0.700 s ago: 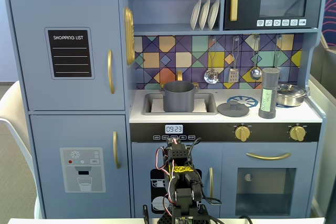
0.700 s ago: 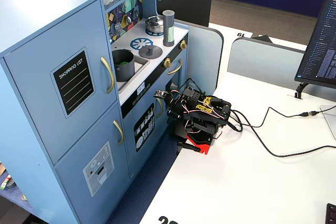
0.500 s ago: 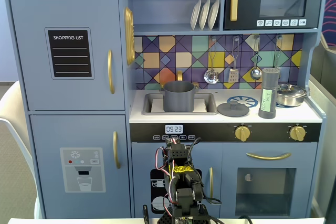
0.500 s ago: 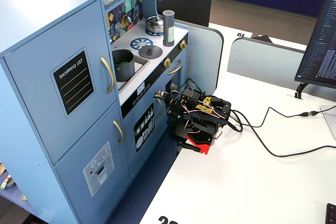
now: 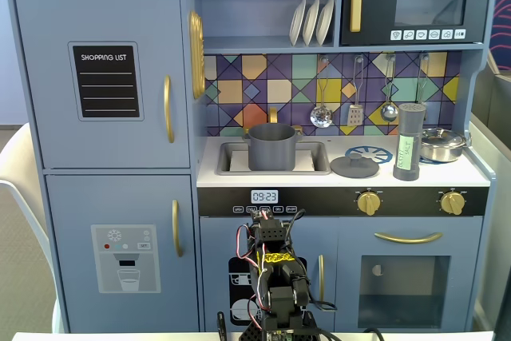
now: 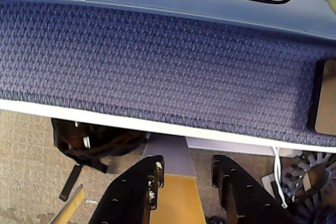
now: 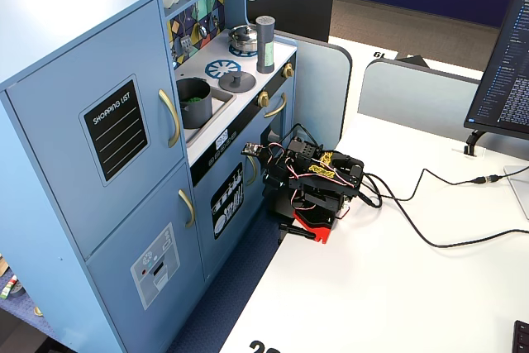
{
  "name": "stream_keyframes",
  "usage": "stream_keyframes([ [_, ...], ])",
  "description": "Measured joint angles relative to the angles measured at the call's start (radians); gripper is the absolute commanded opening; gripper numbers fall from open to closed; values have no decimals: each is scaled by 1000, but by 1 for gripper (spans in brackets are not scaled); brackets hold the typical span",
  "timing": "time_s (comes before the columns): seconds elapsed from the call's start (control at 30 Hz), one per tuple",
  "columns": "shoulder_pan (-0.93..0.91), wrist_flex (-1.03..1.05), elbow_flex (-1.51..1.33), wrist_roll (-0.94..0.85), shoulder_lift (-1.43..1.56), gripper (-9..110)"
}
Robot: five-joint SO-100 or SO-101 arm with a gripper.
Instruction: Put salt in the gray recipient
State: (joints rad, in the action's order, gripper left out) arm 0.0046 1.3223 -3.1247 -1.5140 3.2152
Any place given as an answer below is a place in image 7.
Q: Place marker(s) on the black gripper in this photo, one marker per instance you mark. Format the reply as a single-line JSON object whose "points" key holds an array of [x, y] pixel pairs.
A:
{"points": [[276, 178]]}

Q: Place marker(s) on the gray cylindrical salt shaker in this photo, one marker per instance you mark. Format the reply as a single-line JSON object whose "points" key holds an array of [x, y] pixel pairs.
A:
{"points": [[265, 43]]}

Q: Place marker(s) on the red and black robot base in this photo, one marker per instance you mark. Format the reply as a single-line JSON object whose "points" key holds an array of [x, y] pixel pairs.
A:
{"points": [[314, 225]]}

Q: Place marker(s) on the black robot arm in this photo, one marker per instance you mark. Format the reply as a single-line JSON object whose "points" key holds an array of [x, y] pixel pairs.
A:
{"points": [[330, 179]]}

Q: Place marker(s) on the blue dishwasher door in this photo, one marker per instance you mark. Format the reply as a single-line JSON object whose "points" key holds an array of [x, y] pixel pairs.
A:
{"points": [[252, 204]]}

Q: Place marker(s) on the black table clamp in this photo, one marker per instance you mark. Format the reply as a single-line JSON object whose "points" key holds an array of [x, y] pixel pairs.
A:
{"points": [[295, 230]]}

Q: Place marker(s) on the blue oven door with window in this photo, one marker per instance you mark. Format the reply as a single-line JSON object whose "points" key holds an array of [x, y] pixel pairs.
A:
{"points": [[289, 121]]}

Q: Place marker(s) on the gold stove knob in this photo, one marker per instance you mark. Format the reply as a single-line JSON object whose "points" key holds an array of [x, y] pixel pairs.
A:
{"points": [[263, 99], [288, 70]]}

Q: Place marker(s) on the gray toy sink basin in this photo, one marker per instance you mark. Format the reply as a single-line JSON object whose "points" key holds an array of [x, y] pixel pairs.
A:
{"points": [[223, 98]]}

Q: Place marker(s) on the gray plastic pot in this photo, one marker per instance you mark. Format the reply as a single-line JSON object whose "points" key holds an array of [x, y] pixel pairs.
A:
{"points": [[198, 113]]}

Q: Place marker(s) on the gray round pot lid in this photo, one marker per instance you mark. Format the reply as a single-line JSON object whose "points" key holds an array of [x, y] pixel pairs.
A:
{"points": [[237, 82]]}

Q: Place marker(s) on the gray rounded desk partition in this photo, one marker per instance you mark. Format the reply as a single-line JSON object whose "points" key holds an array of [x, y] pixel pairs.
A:
{"points": [[322, 80]]}

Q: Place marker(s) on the gray low desk partition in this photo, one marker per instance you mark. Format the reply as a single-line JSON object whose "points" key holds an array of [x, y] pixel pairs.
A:
{"points": [[413, 96]]}

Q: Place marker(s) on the blue freezer door with dispenser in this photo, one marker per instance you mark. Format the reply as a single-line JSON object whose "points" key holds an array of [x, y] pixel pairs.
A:
{"points": [[115, 237]]}

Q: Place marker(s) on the steel slotted spatula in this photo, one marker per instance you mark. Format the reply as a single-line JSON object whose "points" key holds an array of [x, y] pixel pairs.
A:
{"points": [[187, 46]]}

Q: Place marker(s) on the steel hanging ladle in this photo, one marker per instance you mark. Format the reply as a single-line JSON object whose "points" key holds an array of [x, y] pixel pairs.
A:
{"points": [[202, 30]]}

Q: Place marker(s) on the steel hanging utensil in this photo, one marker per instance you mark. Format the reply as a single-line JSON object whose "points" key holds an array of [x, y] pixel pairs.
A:
{"points": [[215, 20]]}

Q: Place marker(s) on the black Dell monitor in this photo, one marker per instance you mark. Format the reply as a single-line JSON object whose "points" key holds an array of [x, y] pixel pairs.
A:
{"points": [[297, 1]]}

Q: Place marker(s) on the blue fridge door with list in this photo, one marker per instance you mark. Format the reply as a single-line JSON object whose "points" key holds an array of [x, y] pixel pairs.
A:
{"points": [[49, 142]]}

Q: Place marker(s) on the monitor with lit screen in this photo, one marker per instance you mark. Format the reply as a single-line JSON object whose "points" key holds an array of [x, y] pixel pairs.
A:
{"points": [[504, 59]]}

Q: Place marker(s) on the gray tape roll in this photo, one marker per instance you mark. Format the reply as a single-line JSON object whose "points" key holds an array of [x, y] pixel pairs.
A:
{"points": [[20, 291]]}

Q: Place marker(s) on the light wooden piece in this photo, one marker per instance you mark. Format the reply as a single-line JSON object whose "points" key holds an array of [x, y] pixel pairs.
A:
{"points": [[3, 266]]}

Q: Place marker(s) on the black keyboard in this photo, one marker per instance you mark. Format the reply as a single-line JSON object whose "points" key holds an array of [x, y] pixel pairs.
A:
{"points": [[522, 338]]}

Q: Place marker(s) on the green and white small box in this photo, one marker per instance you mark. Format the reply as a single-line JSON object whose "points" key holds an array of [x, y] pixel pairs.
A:
{"points": [[8, 287]]}

